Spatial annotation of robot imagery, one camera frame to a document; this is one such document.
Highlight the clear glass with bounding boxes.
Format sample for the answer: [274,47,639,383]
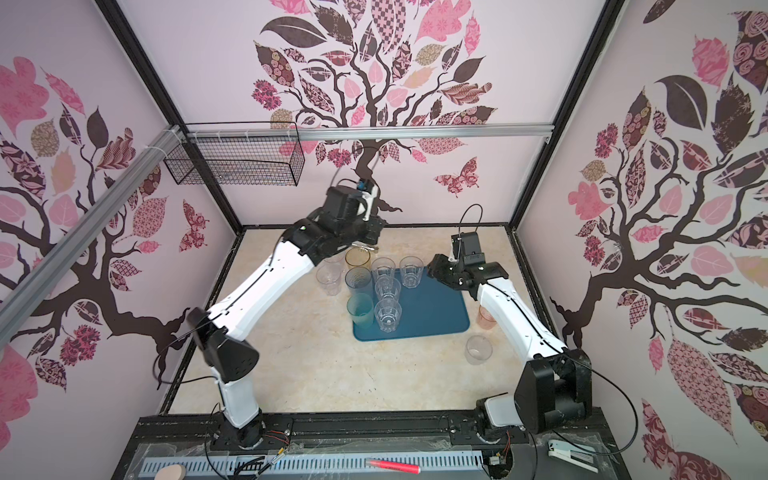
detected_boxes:
[399,255,424,289]
[375,275,401,302]
[315,263,343,296]
[374,297,402,333]
[371,257,397,282]

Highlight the yellow transparent cup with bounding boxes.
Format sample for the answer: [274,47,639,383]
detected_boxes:
[344,247,372,269]

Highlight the teal plastic tray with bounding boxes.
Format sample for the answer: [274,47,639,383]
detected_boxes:
[352,274,470,342]

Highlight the pink transparent cup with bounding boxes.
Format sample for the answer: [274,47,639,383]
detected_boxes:
[476,306,497,330]

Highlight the tall blue frosted cup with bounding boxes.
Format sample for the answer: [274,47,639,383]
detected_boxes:
[344,266,375,298]

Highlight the green textured plastic cup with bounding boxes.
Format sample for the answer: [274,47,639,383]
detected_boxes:
[346,293,374,329]

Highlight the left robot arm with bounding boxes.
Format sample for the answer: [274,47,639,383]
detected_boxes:
[187,180,386,448]

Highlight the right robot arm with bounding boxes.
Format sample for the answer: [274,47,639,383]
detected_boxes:
[427,232,593,434]

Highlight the clear glass near right arm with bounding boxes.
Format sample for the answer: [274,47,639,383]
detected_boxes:
[464,335,493,365]

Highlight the metal serving tongs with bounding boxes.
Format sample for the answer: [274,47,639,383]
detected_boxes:
[352,241,379,252]

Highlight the pink marker pen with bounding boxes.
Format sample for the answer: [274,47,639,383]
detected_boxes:
[365,459,421,475]

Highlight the white stapler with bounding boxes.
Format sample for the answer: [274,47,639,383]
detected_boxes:
[548,440,599,473]

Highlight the round beige sponge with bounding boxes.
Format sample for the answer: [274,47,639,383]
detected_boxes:
[154,464,186,480]

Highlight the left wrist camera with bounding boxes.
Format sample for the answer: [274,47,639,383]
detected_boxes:
[356,179,380,222]

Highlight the black wire basket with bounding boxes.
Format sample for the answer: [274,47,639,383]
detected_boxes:
[164,120,305,187]

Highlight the aluminium rail back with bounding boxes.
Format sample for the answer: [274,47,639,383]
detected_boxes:
[186,123,554,141]

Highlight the aluminium rail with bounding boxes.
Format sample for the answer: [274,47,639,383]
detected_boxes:
[186,123,554,141]
[1,125,184,346]

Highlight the grey slotted cable duct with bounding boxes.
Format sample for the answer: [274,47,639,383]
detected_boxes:
[129,451,487,479]

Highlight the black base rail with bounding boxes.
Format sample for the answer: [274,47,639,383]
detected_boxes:
[131,409,601,448]

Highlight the aluminium rail left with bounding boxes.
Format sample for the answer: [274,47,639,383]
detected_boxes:
[1,125,184,346]

